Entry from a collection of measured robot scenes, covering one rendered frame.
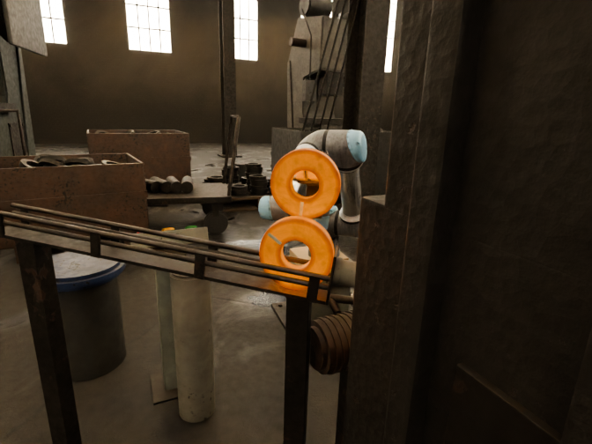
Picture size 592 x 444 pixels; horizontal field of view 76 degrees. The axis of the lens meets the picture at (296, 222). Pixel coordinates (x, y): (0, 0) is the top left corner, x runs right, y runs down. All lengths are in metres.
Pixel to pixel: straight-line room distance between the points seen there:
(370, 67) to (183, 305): 3.22
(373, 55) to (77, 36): 9.77
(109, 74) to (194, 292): 11.51
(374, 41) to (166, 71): 9.26
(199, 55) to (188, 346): 11.87
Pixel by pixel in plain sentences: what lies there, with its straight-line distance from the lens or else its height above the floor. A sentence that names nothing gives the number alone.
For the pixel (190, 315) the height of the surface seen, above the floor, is 0.40.
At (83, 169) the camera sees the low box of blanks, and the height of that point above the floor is 0.59.
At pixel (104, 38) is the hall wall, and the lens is 12.60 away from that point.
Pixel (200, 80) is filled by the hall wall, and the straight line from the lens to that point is 12.74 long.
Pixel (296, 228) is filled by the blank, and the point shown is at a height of 0.76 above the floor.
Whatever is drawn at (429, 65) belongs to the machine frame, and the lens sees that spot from 0.44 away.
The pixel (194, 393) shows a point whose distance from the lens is 1.37.
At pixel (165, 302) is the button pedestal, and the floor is 0.36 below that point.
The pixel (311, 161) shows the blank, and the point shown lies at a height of 0.89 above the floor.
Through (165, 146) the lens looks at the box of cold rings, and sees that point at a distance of 4.51.
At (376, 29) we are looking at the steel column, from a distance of 4.06.
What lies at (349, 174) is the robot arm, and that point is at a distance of 1.48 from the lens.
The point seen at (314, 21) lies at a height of 2.34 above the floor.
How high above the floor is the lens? 0.99
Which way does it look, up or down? 16 degrees down
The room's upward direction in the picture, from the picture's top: 2 degrees clockwise
